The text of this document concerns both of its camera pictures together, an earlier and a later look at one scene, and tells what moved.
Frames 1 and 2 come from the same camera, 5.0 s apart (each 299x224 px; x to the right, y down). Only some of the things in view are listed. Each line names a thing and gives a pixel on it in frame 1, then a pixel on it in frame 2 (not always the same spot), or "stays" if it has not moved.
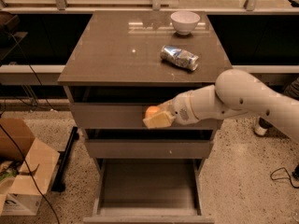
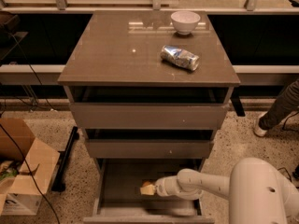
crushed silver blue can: x=179 y=57 stays
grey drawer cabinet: x=112 y=71 stays
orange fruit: x=151 y=111 → x=147 y=183
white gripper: x=183 y=109 → x=163 y=186
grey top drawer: x=121 y=106 stays
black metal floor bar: x=59 y=184 stays
